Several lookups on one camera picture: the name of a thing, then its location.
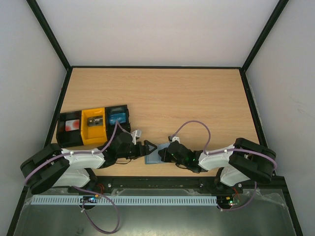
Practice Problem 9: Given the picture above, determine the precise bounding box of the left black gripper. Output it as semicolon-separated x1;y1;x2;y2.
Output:
117;140;157;159

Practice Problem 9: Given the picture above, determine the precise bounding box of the teal leather card holder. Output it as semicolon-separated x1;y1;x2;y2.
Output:
145;143;170;165

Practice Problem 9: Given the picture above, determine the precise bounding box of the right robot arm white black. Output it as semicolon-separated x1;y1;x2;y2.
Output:
158;138;278;193

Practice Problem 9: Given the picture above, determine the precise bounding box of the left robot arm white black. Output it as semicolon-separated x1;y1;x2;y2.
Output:
20;131;157;195

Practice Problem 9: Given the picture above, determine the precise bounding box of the blue card in tray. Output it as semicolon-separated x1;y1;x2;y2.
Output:
108;113;126;125

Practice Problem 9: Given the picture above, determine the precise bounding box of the black VIP card in tray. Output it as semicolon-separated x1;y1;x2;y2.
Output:
87;116;103;127

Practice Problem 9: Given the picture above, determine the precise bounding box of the red white card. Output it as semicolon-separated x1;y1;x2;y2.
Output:
65;119;80;132

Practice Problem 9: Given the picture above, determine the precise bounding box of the black tray right compartment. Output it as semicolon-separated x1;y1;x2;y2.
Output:
105;105;131;139

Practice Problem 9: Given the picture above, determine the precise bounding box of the black tray compartment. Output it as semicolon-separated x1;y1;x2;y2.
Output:
56;111;83;148
105;105;131;139

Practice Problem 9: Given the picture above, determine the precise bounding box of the yellow tray middle compartment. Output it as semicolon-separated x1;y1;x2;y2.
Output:
81;107;107;146

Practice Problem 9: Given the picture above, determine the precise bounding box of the black tray left compartment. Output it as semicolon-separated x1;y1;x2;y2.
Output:
56;111;83;148

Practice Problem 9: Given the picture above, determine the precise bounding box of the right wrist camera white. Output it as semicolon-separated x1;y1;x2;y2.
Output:
168;136;180;143

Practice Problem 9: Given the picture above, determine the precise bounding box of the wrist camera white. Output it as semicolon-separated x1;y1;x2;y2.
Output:
168;136;180;143
131;129;142;145

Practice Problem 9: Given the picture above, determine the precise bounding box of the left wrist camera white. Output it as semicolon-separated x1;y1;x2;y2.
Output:
131;129;142;145

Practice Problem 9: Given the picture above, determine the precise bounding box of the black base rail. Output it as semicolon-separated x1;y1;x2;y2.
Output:
68;175;286;195

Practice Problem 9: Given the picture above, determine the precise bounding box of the light blue slotted cable duct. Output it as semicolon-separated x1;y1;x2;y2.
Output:
30;195;217;206

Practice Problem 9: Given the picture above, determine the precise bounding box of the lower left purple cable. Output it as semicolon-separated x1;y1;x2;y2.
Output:
71;186;121;234

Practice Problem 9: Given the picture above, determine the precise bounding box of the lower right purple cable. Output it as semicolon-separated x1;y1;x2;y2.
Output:
218;181;257;213

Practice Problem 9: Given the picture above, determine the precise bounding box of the black aluminium frame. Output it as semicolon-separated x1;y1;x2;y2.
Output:
7;0;303;236

